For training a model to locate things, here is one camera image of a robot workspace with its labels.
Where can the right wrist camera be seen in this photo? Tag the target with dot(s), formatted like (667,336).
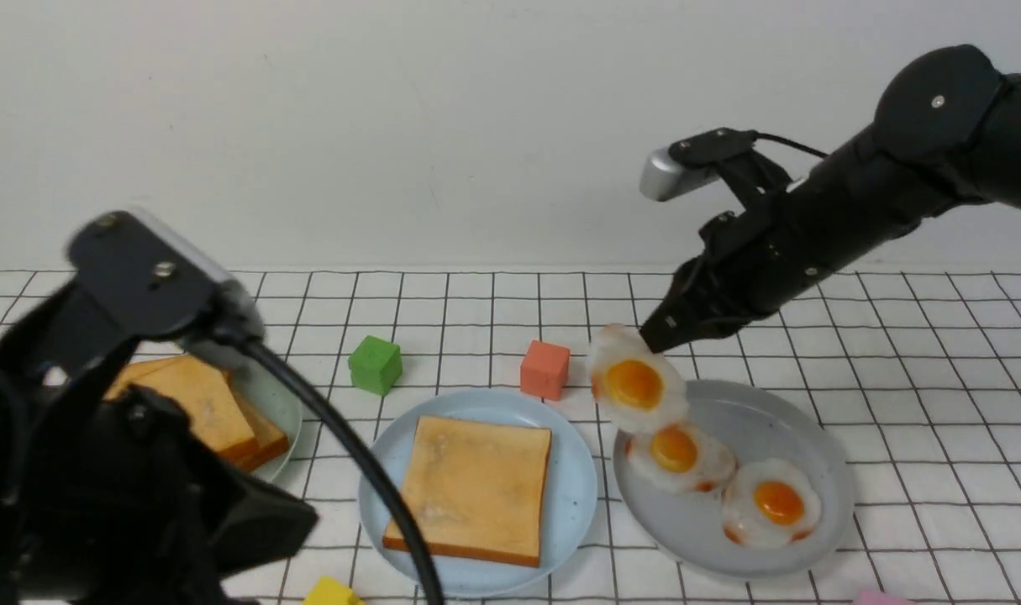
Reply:
(696,162)

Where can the fried egg right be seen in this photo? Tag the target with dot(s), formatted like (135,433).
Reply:
(769,504)

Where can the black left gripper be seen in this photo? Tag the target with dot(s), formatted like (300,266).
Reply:
(118,503)

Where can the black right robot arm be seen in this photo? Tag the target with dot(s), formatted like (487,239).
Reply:
(946,132)

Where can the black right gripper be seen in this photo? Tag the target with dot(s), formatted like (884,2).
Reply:
(847,206)

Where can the pink foam cube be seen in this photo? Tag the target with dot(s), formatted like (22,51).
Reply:
(875,597)

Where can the white grid tablecloth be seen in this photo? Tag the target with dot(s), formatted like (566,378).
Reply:
(917,375)

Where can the green foam cube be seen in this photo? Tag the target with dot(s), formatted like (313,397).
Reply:
(375,365)

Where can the blue centre plate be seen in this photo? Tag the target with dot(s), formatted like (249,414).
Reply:
(570,496)

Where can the fried egg left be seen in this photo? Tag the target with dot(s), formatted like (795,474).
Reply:
(681,458)

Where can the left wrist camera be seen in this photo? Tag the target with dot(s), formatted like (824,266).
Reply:
(133,280)

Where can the yellow foam cube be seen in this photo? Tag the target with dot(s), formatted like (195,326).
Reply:
(327,591)

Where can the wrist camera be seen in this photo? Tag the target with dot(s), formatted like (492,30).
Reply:
(696,162)
(133,280)

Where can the fried egg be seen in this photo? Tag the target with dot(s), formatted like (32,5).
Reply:
(640,391)
(769,504)
(681,458)

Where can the orange foam cube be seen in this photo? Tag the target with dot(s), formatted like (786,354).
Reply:
(544,370)

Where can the green toast plate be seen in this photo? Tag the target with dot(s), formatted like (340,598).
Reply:
(275,400)

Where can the grey egg plate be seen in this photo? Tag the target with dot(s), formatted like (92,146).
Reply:
(756,425)

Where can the fried egg top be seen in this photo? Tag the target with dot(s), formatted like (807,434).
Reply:
(640,391)

